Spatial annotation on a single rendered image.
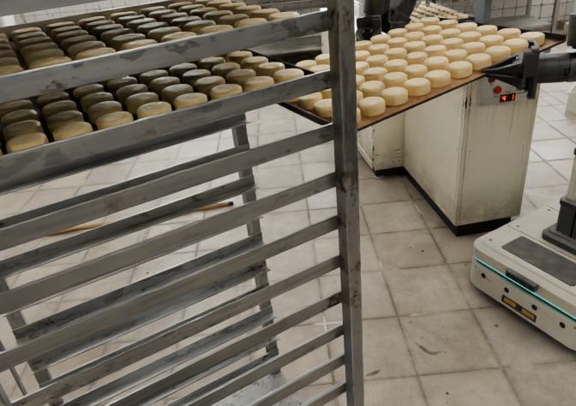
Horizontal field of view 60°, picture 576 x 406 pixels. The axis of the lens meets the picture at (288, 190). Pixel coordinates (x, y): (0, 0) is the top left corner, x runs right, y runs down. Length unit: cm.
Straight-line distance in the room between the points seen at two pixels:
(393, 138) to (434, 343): 135
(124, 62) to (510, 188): 213
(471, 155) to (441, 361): 92
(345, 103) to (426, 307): 149
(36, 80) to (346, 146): 46
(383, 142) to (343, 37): 222
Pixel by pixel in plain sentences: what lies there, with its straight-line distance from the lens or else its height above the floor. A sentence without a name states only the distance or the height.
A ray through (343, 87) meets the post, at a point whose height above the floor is 122.
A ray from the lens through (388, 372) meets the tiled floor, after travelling 193.
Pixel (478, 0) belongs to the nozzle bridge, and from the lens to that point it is 316.
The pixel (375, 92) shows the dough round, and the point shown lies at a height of 115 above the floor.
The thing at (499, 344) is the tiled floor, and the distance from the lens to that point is 209.
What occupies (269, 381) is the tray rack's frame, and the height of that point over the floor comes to 15.
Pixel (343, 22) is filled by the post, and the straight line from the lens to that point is 77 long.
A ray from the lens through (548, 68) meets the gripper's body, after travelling 109.
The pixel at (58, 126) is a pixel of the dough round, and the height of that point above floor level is 123.
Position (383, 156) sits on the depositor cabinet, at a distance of 300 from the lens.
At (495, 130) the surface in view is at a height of 56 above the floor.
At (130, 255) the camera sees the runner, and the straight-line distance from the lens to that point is 76.
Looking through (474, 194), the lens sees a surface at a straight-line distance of 248.
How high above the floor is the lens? 146
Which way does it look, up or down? 29 degrees down
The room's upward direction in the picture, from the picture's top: 6 degrees counter-clockwise
